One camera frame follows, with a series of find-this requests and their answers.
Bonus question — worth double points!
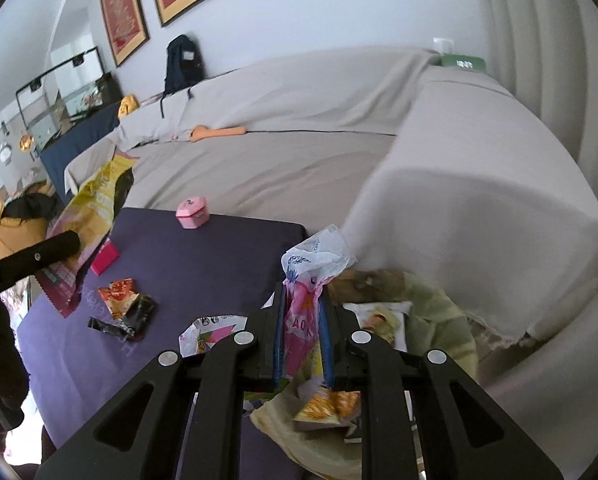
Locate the orange wooden spoon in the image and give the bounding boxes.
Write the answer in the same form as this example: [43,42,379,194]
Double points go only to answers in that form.
[189,125,247,144]

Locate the white picture packet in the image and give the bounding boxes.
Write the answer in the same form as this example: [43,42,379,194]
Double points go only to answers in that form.
[343,300,414,353]

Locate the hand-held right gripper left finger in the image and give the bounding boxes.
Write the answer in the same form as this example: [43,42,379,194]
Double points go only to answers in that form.
[34,282,287,480]

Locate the large yellow pink snack bag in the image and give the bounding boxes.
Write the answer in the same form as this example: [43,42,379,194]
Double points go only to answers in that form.
[45,149,140,319]

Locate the pink white plastic wrapper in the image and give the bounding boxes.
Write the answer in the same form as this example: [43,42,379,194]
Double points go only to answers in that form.
[280,224,358,393]

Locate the orange snack wrapper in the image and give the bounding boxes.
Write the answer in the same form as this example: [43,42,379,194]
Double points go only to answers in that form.
[293,389,362,433]

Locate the black wrapper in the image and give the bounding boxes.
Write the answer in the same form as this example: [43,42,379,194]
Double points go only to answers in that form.
[88,294,158,343]

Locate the pink white flat wrapper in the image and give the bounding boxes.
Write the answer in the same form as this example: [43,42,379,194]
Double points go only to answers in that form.
[179,314,254,358]

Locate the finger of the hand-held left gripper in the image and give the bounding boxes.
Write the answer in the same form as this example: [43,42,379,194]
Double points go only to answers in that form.
[6,230,83,283]

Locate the small magenta box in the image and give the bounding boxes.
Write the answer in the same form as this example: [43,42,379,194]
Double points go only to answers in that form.
[90,241,120,277]

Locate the pink toy ice box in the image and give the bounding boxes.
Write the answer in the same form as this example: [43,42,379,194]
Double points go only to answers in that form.
[175,197,211,231]

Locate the brown crumpled paper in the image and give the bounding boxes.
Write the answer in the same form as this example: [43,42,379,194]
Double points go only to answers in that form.
[328,268,407,306]

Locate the glass fish tank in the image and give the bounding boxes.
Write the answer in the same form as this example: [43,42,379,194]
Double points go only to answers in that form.
[15,46,123,147]

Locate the green box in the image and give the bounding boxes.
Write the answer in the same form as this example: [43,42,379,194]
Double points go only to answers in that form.
[440,54,487,74]

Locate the orange red wrapper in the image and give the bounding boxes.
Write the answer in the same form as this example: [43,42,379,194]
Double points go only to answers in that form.
[97,278,140,319]

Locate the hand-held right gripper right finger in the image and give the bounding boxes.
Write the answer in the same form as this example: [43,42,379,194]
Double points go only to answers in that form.
[319,280,564,480]

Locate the orange cloth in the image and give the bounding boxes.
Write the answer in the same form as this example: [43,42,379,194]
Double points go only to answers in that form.
[0,187,50,263]

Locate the grey covered sofa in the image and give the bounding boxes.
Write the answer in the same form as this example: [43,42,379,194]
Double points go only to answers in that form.
[64,46,598,401]

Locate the green trash bag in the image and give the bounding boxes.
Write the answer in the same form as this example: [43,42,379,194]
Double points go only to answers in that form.
[251,267,480,480]

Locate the white curtain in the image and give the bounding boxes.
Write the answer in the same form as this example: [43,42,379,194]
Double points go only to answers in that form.
[472,0,598,311]

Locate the dark backpack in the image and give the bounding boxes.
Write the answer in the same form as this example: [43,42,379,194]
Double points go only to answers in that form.
[160,34,203,118]

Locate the black cloth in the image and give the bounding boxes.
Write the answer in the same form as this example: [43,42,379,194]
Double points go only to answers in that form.
[1,193,62,223]

